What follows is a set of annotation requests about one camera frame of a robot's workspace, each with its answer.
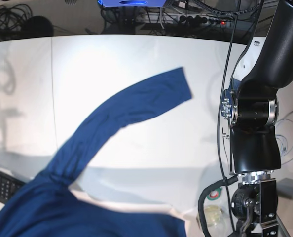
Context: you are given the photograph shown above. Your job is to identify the dark blue t-shirt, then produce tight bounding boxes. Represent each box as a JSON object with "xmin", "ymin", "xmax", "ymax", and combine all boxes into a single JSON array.
[{"xmin": 0, "ymin": 68, "xmax": 191, "ymax": 237}]

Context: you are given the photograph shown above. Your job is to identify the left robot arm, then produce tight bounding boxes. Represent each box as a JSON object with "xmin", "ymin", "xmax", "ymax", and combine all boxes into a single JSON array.
[{"xmin": 198, "ymin": 0, "xmax": 293, "ymax": 237}]

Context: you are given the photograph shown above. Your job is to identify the green electrical tape roll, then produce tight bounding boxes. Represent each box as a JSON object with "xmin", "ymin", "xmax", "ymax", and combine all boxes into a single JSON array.
[{"xmin": 207, "ymin": 188, "xmax": 222, "ymax": 201}]

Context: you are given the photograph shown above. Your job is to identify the black power strip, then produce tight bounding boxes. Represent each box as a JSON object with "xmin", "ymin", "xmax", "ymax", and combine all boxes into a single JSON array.
[{"xmin": 179, "ymin": 15, "xmax": 232, "ymax": 26}]

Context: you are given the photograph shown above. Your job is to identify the clear glass jar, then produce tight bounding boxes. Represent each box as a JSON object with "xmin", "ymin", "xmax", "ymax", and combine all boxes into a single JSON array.
[{"xmin": 204, "ymin": 205, "xmax": 227, "ymax": 237}]

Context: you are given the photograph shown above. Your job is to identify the blue box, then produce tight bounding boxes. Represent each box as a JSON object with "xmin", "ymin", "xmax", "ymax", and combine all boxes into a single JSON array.
[{"xmin": 98, "ymin": 0, "xmax": 168, "ymax": 7}]

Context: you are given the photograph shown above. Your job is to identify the black computer keyboard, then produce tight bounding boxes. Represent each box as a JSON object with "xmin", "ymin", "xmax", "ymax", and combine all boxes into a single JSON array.
[{"xmin": 0, "ymin": 171, "xmax": 26, "ymax": 204}]

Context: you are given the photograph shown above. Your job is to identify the glass panel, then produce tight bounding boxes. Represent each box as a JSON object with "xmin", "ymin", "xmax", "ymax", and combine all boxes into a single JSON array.
[{"xmin": 276, "ymin": 177, "xmax": 293, "ymax": 237}]

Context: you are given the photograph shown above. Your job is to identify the coiled white cable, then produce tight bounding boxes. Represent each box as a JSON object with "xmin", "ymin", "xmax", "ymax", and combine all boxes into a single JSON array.
[{"xmin": 276, "ymin": 107, "xmax": 293, "ymax": 166}]

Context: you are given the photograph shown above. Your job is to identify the black floor cable bundle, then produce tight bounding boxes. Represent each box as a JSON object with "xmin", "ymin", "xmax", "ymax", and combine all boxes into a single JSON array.
[{"xmin": 0, "ymin": 3, "xmax": 33, "ymax": 32}]

